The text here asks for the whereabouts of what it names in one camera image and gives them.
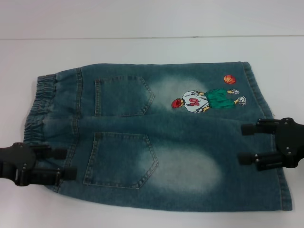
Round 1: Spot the blue denim shorts basketball embroidery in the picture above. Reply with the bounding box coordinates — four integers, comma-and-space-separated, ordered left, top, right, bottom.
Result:
22, 61, 293, 211

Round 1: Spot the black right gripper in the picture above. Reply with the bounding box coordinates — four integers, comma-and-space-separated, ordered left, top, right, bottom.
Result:
238, 117, 304, 171

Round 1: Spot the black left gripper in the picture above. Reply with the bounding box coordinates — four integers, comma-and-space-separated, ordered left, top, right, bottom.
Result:
0, 142, 78, 187

